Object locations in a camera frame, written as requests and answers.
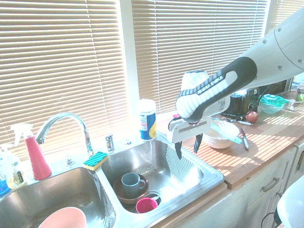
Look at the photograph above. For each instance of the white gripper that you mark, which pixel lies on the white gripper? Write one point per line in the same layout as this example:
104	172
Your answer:
187	131

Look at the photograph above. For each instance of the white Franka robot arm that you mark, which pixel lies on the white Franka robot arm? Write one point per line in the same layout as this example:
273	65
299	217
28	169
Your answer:
273	47

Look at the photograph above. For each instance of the white rounded robot base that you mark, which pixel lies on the white rounded robot base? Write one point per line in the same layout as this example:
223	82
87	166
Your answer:
292	206

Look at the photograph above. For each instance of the stainless steel double sink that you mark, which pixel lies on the stainless steel double sink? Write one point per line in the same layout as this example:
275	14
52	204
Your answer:
166	166

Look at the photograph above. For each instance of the chrome sink faucet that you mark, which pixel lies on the chrome sink faucet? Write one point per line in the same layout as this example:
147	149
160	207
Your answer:
78	120

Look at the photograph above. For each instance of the white ceramic bowl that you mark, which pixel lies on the white ceramic bowl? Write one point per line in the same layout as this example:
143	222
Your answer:
221	142

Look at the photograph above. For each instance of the white blue cleanser canister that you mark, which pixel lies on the white blue cleanser canister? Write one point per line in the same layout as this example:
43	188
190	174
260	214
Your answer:
147	123

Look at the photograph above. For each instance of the grey blue mug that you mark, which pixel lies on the grey blue mug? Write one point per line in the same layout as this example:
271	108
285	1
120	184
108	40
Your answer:
130	184

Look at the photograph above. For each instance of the chrome toaster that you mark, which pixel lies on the chrome toaster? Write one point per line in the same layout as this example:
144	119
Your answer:
241	102

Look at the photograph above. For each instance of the red apple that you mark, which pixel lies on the red apple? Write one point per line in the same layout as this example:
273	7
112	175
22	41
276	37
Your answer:
252	117

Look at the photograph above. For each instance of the red plastic cup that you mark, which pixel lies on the red plastic cup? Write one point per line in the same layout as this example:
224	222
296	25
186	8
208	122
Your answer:
146	206

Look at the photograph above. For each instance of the white kitchen cabinet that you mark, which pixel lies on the white kitchen cabinet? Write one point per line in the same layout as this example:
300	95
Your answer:
237	206

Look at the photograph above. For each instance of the brown wooden bowl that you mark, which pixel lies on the brown wooden bowl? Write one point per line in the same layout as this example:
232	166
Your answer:
128	199

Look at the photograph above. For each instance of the green yellow sponge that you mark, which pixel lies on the green yellow sponge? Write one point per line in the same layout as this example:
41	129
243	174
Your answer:
96	160

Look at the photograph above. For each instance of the green lidded container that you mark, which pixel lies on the green lidded container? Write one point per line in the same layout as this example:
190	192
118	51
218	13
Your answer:
272	103

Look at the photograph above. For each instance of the wide beige window blind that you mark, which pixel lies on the wide beige window blind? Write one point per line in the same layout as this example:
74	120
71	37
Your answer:
59	59
190	42

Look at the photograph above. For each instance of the clear glass dish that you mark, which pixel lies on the clear glass dish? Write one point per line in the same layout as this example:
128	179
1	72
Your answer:
291	101

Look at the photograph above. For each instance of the green apple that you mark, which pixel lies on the green apple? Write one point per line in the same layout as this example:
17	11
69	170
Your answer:
300	97

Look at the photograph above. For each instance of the pink bowl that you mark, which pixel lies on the pink bowl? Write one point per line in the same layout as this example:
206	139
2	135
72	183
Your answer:
61	218

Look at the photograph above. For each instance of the red spray bottle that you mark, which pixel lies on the red spray bottle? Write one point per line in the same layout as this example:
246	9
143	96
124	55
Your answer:
38	161

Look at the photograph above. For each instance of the narrow beige window blind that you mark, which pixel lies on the narrow beige window blind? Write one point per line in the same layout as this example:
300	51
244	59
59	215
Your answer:
285	12

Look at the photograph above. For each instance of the clear bottle yellow label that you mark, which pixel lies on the clear bottle yellow label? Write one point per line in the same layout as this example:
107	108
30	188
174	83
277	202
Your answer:
16	175

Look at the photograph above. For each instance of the clear bottle blue liquid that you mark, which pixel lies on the clear bottle blue liquid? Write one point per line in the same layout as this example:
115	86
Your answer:
3	183

